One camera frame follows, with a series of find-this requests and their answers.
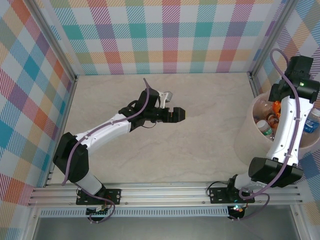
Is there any blue label water bottle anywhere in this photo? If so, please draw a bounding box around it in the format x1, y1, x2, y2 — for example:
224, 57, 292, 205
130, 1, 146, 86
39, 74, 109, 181
302, 107, 320, 135

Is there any clear bottle with green label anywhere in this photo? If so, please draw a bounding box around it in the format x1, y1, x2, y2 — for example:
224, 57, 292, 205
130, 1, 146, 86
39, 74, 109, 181
255, 119, 275, 138

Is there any beige round bin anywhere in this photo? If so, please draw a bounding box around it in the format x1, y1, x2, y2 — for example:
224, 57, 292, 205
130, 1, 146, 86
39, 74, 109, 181
233, 93, 320, 171

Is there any right controller board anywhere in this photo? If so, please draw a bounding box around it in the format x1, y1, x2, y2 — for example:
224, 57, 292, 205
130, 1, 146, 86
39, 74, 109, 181
227, 204, 247, 220

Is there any controller board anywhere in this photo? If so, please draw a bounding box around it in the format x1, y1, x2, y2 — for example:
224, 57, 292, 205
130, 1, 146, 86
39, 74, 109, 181
227, 204, 247, 220
85, 205, 112, 217

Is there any left controller board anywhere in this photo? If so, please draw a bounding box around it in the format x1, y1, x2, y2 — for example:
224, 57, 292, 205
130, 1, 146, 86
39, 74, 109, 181
85, 205, 112, 217

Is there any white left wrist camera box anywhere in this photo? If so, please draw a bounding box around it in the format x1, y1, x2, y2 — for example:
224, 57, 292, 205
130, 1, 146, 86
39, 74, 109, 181
159, 90, 174, 109

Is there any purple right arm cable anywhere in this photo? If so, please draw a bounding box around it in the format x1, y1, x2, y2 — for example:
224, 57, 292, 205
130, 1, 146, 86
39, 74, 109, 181
231, 48, 301, 221

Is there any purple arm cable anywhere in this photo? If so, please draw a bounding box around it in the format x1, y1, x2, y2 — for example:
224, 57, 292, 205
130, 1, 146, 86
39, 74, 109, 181
61, 77, 154, 225
231, 48, 301, 221

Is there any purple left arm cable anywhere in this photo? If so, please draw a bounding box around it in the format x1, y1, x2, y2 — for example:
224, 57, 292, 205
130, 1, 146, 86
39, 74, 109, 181
61, 77, 154, 225

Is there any aluminium frame post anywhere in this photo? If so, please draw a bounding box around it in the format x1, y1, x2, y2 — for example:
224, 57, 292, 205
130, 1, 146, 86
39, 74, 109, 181
28, 0, 79, 85
249, 0, 298, 79

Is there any aluminium mounting rail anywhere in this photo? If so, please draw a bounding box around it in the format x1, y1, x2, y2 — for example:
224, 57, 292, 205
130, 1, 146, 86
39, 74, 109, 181
27, 181, 305, 207

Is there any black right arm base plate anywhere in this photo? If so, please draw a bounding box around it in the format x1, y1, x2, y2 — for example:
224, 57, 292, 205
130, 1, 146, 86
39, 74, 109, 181
208, 186, 256, 204

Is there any perforated grey cable tray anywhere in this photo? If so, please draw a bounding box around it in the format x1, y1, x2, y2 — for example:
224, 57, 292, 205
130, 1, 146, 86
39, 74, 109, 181
39, 206, 230, 218

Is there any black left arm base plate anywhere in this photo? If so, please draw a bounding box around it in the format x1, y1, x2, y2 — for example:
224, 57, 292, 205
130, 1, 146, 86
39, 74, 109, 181
75, 188, 123, 206

